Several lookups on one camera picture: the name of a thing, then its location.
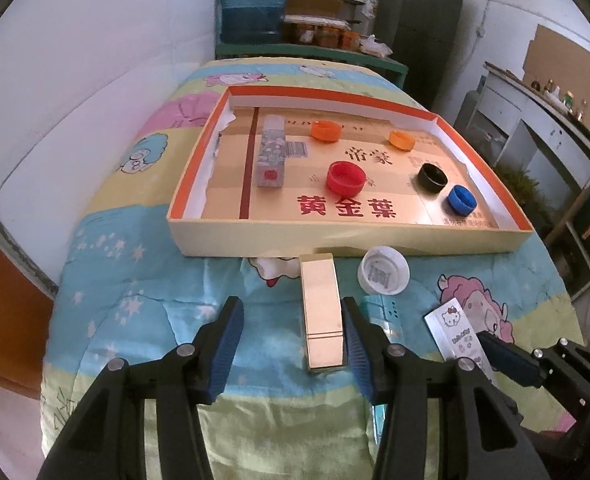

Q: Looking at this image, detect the cartoon printed blanket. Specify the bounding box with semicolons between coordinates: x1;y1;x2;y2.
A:
40;57;588;480

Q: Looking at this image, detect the white cartoon print box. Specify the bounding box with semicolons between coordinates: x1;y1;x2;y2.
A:
423;297;498;386

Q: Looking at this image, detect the grey gas cylinder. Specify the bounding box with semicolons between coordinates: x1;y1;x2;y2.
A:
454;90;480;133

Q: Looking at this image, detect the shallow cardboard tray box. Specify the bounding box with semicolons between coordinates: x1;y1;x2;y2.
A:
166;85;534;258

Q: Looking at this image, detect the crate with green plants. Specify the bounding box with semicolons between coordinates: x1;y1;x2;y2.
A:
495;165;540;206

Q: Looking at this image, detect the white kitchen counter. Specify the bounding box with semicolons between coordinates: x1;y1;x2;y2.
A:
467;62;590;301

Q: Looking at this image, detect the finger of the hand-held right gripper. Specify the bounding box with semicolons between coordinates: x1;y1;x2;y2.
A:
492;385;520;428
477;332;590;408

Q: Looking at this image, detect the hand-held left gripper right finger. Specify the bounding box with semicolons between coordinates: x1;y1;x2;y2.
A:
342;297;550;480

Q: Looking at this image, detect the blue bottle cap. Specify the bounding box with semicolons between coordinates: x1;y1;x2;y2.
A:
446;185;477;217

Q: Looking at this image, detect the gold rectangular box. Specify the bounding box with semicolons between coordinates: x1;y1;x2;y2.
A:
299;252;348;373

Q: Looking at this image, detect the brown cardboard box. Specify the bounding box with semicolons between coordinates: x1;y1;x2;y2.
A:
286;0;346;17

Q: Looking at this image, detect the dark orange bottle cap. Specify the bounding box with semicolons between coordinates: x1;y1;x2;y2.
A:
311;121;342;144

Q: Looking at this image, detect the green bench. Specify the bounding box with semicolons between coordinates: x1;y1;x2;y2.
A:
215;42;410;88

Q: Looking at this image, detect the red bottle cap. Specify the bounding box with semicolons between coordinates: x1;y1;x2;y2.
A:
326;161;367;196

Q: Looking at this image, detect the blue water jug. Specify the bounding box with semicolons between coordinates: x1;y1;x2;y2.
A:
220;0;290;45

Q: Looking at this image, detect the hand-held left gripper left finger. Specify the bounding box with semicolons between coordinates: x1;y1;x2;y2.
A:
38;296;245;480

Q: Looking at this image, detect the black bottle cap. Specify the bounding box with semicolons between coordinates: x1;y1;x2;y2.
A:
418;162;448;192

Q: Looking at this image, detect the cardboard sheet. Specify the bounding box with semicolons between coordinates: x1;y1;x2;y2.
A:
522;24;590;96

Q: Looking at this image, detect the light orange bottle cap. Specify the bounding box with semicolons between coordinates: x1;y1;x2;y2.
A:
389;130;417;152

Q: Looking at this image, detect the small patterned grey box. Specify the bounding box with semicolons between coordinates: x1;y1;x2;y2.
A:
255;115;287;188

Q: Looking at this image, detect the translucent teal case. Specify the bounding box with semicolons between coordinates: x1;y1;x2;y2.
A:
360;294;402;343

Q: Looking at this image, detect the orange door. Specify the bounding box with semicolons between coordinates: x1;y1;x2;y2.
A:
0;215;58;401

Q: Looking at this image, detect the dark green fridge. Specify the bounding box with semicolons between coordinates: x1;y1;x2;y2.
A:
381;0;466;111

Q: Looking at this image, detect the white bottle cap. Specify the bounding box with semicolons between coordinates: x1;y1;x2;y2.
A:
357;246;410;296

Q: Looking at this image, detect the white plastic bag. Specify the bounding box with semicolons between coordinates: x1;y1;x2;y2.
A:
360;35;393;57

